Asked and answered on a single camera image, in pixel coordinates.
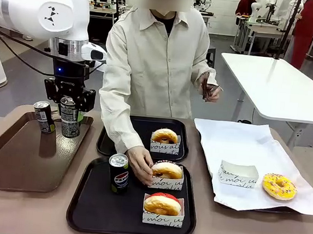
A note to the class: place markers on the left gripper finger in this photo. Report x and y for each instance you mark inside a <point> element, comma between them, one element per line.
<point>88,100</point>
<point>53,91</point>

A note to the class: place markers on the background table with clutter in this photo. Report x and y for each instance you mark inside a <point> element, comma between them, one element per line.
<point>102,11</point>

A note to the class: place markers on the black stand pole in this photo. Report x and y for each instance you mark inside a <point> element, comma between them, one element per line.
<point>287,30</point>

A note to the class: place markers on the person's left hand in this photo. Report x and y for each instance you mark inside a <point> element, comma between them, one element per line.
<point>214,96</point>

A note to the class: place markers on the white folding table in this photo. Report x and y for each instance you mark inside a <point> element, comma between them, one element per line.
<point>279,86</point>

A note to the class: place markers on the brown plastic serving tray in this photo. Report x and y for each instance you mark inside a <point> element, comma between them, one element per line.
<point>18,165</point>

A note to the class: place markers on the grey background work table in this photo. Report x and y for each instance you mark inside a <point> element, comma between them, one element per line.
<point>262,30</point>

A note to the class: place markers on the person's left forearm cream sleeve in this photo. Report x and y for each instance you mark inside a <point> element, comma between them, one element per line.
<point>208,72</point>

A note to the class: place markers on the black stool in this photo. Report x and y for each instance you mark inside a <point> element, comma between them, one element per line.
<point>211,56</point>

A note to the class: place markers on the black plastic serving tray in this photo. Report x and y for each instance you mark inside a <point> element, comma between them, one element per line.
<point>96,210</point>
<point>141,129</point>

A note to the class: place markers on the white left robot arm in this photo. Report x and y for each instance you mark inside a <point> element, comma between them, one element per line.
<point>32,2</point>

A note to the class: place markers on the black Pepsi can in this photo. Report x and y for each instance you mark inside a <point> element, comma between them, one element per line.
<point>118,176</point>

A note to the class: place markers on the white paper sheet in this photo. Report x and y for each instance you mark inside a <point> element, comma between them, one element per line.
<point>239,146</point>

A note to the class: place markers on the red glazed donut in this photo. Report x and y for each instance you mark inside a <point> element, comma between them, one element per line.
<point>164,220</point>
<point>162,203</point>

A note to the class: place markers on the yellow sprinkled donut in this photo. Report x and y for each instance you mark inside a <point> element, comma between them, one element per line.
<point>269,184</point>

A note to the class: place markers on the golden brown donut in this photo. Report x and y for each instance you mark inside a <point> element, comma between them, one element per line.
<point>160,135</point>

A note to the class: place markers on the person in cream shirt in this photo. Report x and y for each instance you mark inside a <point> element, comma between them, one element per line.
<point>155,67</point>

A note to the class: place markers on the short black drink can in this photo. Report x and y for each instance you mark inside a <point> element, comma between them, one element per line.
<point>44,118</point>

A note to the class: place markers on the bystander in dark red top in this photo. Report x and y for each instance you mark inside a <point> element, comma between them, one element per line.
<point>244,5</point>

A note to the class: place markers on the person's right hand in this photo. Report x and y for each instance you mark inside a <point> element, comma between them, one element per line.
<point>141,165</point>

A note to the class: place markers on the tall black drink can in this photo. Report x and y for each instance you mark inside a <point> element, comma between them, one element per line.
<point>69,123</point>

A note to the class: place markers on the white script-printed paper box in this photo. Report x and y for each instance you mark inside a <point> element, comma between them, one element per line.
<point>236,180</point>

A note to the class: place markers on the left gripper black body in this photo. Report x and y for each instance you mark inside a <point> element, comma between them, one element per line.
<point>69,76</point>

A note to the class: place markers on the person's right forearm cream sleeve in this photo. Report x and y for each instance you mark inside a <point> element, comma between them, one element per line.
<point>113,121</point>

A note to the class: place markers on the dark brown tongs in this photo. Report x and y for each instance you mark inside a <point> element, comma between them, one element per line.
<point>204,85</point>

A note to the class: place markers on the bystander in red dress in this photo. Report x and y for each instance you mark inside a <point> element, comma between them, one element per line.
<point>303,31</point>

